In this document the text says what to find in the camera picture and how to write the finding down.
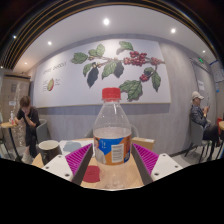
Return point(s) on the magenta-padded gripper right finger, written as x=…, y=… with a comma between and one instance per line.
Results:
x=146, y=159

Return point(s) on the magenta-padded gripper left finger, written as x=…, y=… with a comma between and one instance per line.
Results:
x=77, y=159

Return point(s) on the clear red-capped drink bottle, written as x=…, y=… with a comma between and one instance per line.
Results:
x=112, y=146

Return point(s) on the brown cardboard box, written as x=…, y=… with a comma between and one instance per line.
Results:
x=144, y=143

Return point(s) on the flat round red coaster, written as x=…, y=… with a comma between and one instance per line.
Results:
x=90, y=174

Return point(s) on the dark mug with white inside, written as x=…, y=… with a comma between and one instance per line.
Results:
x=49, y=150

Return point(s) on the person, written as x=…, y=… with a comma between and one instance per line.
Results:
x=29, y=120
x=199, y=116

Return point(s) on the small clear bottle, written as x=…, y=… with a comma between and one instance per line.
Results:
x=12, y=118

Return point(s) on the small round wooden table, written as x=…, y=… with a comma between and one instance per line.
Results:
x=7, y=125

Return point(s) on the green exit sign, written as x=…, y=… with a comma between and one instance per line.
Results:
x=201, y=60

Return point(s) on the recessed ceiling lights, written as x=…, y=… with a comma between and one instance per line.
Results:
x=106, y=21

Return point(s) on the white wall notice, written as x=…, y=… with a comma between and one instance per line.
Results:
x=201, y=85

